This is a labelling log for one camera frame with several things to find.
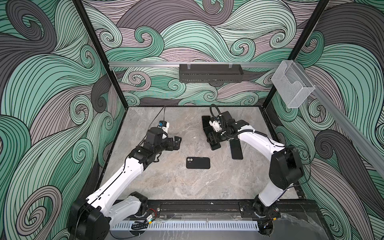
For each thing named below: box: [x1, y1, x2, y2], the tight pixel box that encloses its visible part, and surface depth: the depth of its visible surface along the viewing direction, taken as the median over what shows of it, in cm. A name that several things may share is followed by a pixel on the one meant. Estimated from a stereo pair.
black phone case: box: [186, 157, 211, 169], surface depth 92 cm
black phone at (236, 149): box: [229, 139, 243, 160], surface depth 96 cm
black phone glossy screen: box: [209, 142, 221, 151], surface depth 87 cm
